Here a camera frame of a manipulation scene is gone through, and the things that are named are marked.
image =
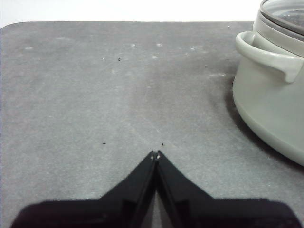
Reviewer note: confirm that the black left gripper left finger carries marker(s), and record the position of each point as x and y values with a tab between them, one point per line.
95	213

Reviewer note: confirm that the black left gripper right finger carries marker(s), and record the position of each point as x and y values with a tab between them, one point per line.
225	213

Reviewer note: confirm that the pale green electric cooking pot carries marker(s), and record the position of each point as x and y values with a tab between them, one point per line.
266	107

